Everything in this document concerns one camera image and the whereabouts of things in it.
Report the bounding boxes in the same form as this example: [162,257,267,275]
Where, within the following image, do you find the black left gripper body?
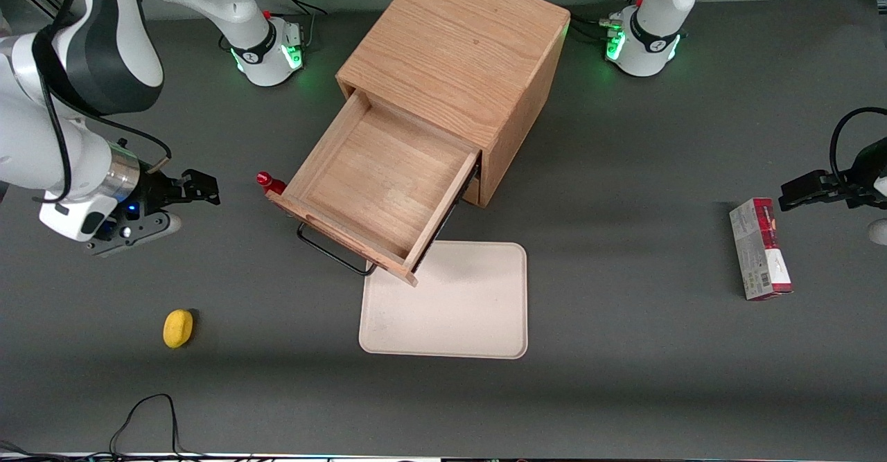
[842,136,887,211]

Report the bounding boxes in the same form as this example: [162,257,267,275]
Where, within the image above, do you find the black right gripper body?
[128,161,189,216]

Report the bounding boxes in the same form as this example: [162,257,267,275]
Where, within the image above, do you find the black metal drawer handle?
[297,220,378,277]

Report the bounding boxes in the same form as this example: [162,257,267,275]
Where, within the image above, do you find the wooden drawer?
[267,90,481,287]

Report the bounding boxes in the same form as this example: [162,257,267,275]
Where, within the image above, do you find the red and white carton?
[729,197,794,301]

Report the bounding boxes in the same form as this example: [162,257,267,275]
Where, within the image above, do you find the yellow lemon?
[163,309,195,349]

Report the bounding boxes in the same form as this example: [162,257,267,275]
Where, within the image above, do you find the white rectangular tray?
[358,240,529,360]

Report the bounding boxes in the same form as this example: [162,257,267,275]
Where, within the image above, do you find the wooden cabinet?
[335,0,571,208]

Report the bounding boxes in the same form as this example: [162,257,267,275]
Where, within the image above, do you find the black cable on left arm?
[829,107,887,187]

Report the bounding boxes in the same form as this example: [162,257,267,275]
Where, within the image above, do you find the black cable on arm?
[31,0,173,204]
[829,107,887,187]

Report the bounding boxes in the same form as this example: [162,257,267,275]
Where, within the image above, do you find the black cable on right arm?
[31,0,173,204]

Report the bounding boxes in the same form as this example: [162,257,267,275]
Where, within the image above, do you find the black cable on table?
[109,393,209,460]

